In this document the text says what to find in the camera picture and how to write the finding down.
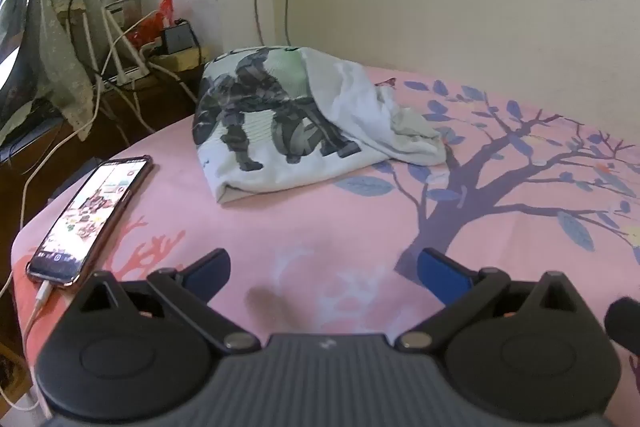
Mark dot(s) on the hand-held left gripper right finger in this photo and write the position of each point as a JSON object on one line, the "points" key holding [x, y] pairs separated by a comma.
{"points": [[440, 273]]}

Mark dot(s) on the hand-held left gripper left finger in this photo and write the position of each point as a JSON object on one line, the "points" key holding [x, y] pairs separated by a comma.
{"points": [[210, 278]]}

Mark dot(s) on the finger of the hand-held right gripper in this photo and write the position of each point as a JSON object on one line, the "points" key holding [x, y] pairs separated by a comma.
{"points": [[624, 319]]}

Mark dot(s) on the white printed t-shirt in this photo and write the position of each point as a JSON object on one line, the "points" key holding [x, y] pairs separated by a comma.
{"points": [[350, 107]]}

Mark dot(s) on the pink tree print bedsheet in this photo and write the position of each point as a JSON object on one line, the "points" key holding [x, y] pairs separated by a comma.
{"points": [[300, 217]]}

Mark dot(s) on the smartphone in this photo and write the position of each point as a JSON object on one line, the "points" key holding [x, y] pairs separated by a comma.
{"points": [[90, 222]]}

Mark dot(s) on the wooden side table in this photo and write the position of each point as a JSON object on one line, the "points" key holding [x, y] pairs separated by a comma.
{"points": [[150, 107]]}

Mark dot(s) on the black power adapter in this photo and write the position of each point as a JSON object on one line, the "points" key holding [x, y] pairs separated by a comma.
{"points": [[177, 38]]}

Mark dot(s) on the white router with antennas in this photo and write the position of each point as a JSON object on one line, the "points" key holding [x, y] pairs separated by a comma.
{"points": [[117, 52]]}

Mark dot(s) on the red plastic bag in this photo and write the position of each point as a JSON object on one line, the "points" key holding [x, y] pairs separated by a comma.
{"points": [[160, 19]]}

